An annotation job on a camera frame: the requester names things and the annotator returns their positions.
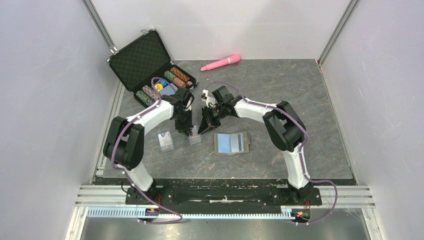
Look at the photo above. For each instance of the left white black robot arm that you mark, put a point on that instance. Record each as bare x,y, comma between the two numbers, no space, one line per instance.
124,144

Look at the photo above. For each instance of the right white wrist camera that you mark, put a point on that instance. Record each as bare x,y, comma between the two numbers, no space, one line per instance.
208,100

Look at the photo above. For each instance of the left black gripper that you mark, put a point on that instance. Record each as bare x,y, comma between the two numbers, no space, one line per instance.
187,128

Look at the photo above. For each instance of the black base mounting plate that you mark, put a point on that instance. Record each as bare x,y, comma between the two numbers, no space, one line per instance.
221,196

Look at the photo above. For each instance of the clear acrylic card stand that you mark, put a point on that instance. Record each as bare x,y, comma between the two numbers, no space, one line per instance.
179,141

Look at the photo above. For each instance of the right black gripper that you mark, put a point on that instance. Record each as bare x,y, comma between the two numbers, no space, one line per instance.
208,123

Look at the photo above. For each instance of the pink wand massager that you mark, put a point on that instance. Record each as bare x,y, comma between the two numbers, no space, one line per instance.
220,63

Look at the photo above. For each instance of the black poker chip case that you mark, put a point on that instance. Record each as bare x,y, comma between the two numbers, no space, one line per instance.
143,59

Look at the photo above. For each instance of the aluminium frame rail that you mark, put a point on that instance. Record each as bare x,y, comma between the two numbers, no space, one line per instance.
349,197

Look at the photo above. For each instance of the beige leather card holder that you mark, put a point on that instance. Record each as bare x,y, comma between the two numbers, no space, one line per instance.
222,144

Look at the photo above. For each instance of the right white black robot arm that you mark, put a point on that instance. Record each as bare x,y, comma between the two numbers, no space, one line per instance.
285,129

